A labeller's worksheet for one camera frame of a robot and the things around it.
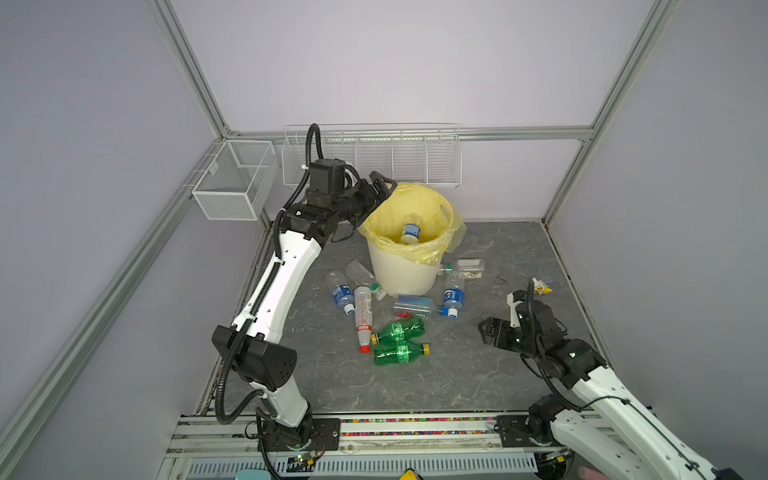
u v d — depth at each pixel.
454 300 0.93
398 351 0.82
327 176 0.53
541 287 0.97
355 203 0.62
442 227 0.90
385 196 0.63
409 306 0.92
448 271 1.02
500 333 0.68
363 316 0.91
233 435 0.75
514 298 0.72
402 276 1.03
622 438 0.47
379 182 0.63
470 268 1.01
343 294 0.94
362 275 1.00
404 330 0.87
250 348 0.41
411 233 0.93
